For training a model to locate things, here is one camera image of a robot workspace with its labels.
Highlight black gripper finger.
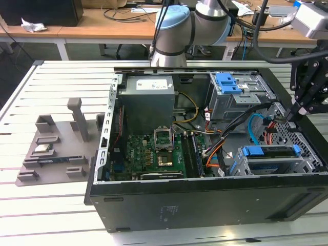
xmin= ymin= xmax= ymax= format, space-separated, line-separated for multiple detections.
xmin=289 ymin=101 xmax=328 ymax=121
xmin=286 ymin=60 xmax=303 ymax=121

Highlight red orange power wire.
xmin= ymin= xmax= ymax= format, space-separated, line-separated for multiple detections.
xmin=263 ymin=114 xmax=292 ymax=141

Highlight metal disk bay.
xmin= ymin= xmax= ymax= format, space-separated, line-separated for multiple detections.
xmin=229 ymin=145 xmax=317 ymax=177

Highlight crumpled clear plastic bag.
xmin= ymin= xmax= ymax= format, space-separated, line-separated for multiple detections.
xmin=278 ymin=12 xmax=296 ymax=30

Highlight flat grey box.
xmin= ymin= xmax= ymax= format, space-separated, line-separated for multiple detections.
xmin=268 ymin=5 xmax=298 ymax=18

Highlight blue plastic drive latch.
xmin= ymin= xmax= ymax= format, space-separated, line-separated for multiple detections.
xmin=216 ymin=73 xmax=243 ymax=95

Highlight small black container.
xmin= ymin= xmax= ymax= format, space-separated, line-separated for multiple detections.
xmin=252 ymin=11 xmax=270 ymax=26

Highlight white power strip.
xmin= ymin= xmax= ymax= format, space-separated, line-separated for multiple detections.
xmin=222 ymin=47 xmax=236 ymax=62

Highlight blue cardboard box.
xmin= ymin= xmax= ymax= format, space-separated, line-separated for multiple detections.
xmin=293 ymin=0 xmax=315 ymax=8

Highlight metal drive cage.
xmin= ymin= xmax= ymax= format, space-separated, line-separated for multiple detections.
xmin=207 ymin=72 xmax=277 ymax=123

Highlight white paper sheets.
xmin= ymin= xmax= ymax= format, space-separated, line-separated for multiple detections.
xmin=232 ymin=0 xmax=251 ymax=17

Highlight dark shoe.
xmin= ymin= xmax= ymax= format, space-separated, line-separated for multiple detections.
xmin=198 ymin=45 xmax=213 ymax=56

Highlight installed RAM stick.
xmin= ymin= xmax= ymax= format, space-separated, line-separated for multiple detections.
xmin=191 ymin=133 xmax=206 ymax=177

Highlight black RAM slot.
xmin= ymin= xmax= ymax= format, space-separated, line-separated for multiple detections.
xmin=181 ymin=132 xmax=199 ymax=179

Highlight metal socket cover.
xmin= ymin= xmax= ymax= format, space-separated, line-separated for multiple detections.
xmin=153 ymin=127 xmax=175 ymax=152

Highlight grey power supply unit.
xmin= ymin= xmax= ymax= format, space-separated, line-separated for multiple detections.
xmin=117 ymin=75 xmax=176 ymax=129

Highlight CPU socket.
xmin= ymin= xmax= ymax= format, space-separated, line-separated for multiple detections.
xmin=156 ymin=151 xmax=175 ymax=169

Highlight black graphics card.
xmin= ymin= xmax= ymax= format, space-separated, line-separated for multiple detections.
xmin=139 ymin=172 xmax=186 ymax=180

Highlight black open PC case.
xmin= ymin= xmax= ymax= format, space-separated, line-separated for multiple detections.
xmin=84 ymin=65 xmax=328 ymax=234

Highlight green motherboard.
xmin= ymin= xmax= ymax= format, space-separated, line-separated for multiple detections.
xmin=109 ymin=132 xmax=206 ymax=181

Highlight grey parts rack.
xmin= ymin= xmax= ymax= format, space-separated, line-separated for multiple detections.
xmin=14 ymin=98 xmax=106 ymax=188

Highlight RAM stick blue label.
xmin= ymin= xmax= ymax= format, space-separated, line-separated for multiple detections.
xmin=37 ymin=158 xmax=70 ymax=165

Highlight silver CPU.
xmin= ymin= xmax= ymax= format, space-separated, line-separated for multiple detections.
xmin=34 ymin=144 xmax=54 ymax=154

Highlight large black box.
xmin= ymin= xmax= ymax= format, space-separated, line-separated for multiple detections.
xmin=0 ymin=0 xmax=84 ymax=28

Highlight crumpled white paper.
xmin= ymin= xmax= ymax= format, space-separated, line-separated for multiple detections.
xmin=20 ymin=17 xmax=48 ymax=33

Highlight hanging blue cable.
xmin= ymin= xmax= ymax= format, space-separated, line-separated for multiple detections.
xmin=240 ymin=25 xmax=254 ymax=62

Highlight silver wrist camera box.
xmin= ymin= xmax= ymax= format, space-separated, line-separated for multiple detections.
xmin=291 ymin=2 xmax=328 ymax=39

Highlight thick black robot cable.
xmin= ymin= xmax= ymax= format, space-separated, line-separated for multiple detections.
xmin=253 ymin=0 xmax=328 ymax=65

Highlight blue data wire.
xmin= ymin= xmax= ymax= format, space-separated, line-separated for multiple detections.
xmin=248 ymin=112 xmax=272 ymax=146

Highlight black wire bundle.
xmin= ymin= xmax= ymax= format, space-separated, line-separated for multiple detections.
xmin=204 ymin=101 xmax=272 ymax=177

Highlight yellow wire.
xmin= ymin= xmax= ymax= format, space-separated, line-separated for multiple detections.
xmin=174 ymin=91 xmax=199 ymax=124

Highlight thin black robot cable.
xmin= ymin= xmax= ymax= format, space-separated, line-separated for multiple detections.
xmin=149 ymin=0 xmax=172 ymax=61

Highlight wooden desk white frame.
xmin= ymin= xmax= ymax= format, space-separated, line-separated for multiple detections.
xmin=57 ymin=0 xmax=328 ymax=62
xmin=0 ymin=7 xmax=69 ymax=62

